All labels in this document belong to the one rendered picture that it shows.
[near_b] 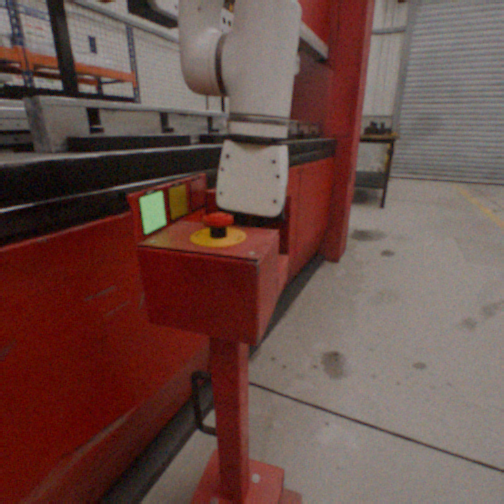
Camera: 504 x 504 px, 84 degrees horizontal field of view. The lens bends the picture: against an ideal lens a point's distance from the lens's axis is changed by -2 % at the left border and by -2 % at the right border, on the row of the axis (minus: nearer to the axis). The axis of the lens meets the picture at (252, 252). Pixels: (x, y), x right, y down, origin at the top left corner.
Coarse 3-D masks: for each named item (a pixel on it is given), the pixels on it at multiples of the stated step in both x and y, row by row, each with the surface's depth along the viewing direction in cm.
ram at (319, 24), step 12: (300, 0) 127; (312, 0) 138; (324, 0) 152; (312, 12) 141; (324, 12) 156; (312, 24) 144; (324, 24) 159; (300, 36) 134; (324, 36) 162; (312, 48) 153
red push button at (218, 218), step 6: (204, 216) 36; (210, 216) 36; (216, 216) 36; (222, 216) 36; (228, 216) 36; (204, 222) 35; (210, 222) 35; (216, 222) 35; (222, 222) 35; (228, 222) 35; (210, 228) 36; (216, 228) 36; (222, 228) 36; (210, 234) 37; (216, 234) 36; (222, 234) 36
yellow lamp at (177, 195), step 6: (180, 186) 42; (174, 192) 41; (180, 192) 43; (174, 198) 41; (180, 198) 43; (174, 204) 41; (180, 204) 43; (186, 204) 45; (174, 210) 42; (180, 210) 43; (186, 210) 45; (174, 216) 42; (180, 216) 43
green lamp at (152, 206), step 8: (160, 192) 38; (144, 200) 35; (152, 200) 36; (160, 200) 38; (144, 208) 35; (152, 208) 37; (160, 208) 38; (144, 216) 35; (152, 216) 37; (160, 216) 38; (144, 224) 36; (152, 224) 37; (160, 224) 39
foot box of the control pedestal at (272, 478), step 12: (216, 456) 75; (216, 468) 72; (252, 468) 72; (264, 468) 72; (276, 468) 72; (204, 480) 69; (216, 480) 69; (264, 480) 69; (276, 480) 69; (204, 492) 67; (264, 492) 67; (276, 492) 67; (288, 492) 76
